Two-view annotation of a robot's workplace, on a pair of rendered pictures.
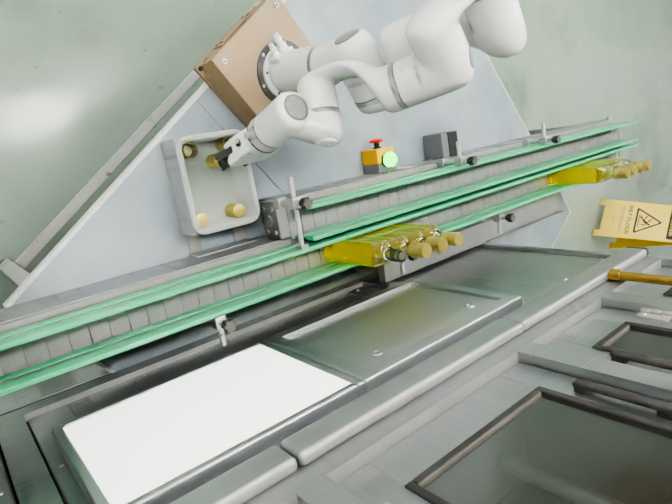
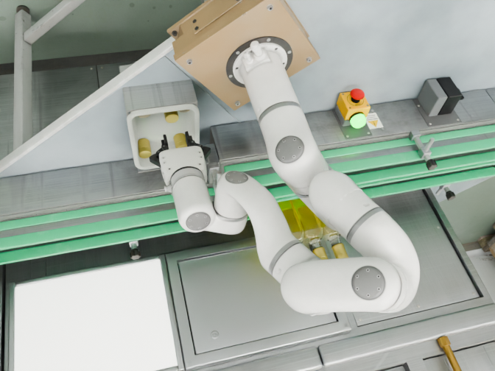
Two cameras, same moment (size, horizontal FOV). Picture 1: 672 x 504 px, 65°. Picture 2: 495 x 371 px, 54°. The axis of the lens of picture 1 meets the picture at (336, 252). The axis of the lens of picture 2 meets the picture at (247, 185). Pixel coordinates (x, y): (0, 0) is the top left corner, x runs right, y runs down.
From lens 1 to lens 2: 1.06 m
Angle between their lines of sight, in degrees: 44
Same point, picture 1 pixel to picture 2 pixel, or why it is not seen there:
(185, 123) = (149, 73)
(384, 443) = not seen: outside the picture
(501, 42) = not seen: hidden behind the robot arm
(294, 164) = not seen: hidden behind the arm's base
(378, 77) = (264, 255)
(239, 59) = (208, 57)
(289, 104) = (191, 220)
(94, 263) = (56, 159)
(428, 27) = (291, 303)
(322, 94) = (230, 209)
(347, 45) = (280, 167)
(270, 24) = (256, 25)
